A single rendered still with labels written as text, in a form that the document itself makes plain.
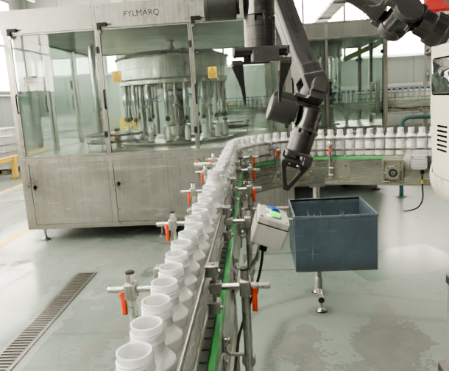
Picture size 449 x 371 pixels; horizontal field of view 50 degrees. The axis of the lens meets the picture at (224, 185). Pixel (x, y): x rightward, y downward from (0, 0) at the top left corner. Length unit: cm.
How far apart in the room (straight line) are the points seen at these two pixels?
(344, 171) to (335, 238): 128
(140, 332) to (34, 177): 482
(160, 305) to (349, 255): 136
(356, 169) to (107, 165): 278
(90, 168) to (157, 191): 72
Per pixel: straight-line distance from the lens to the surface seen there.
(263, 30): 88
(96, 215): 518
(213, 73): 480
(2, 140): 1149
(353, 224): 186
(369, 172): 309
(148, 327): 58
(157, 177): 493
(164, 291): 66
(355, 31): 682
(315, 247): 186
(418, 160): 290
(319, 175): 312
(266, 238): 117
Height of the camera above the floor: 141
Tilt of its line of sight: 10 degrees down
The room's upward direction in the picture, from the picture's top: 3 degrees counter-clockwise
